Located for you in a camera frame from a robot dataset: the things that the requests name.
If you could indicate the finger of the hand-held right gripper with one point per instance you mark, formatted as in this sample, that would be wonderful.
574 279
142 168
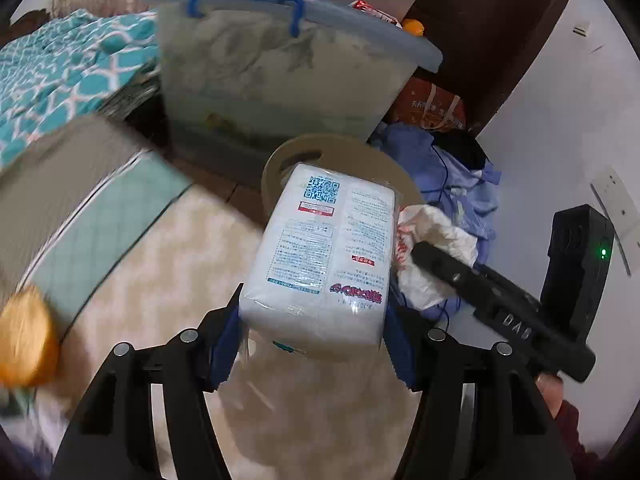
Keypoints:
440 265

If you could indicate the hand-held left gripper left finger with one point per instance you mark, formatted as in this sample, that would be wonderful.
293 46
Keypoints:
227 340

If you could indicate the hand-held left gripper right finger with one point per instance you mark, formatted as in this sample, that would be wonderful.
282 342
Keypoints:
400 345

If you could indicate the white plastic bag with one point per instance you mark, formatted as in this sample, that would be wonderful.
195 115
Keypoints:
435 225

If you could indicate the white tissue pack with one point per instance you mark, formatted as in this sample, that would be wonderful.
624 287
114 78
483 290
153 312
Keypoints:
320 260

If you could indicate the tan plastic basket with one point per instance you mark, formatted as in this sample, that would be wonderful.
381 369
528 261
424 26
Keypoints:
350 152

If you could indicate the person's right forearm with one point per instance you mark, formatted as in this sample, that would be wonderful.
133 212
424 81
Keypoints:
575 430

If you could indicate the person's right hand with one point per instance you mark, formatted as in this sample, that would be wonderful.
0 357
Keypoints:
549 392

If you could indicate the beige zigzag bed sheet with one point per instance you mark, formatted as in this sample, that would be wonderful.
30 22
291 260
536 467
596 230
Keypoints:
150 270

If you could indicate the blue cloth pile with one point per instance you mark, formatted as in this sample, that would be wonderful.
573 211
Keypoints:
415 160

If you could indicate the black cloth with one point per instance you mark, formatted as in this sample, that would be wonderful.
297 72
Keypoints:
465 150

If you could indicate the orange printed bag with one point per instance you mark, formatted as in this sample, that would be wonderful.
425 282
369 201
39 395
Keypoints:
425 105

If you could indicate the small orange fruit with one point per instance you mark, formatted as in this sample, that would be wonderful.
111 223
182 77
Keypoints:
413 27

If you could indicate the dark brown door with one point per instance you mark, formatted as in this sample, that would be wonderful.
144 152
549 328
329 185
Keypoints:
475 25

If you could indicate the red snack packet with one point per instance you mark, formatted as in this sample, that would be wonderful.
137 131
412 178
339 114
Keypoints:
372 10

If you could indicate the teal patterned quilt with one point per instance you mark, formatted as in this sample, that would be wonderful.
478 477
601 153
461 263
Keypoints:
60 75

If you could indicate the white wall socket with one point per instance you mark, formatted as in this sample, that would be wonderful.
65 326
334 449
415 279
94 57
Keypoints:
612 195

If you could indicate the white wall switch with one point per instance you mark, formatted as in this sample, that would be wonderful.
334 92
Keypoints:
581 29

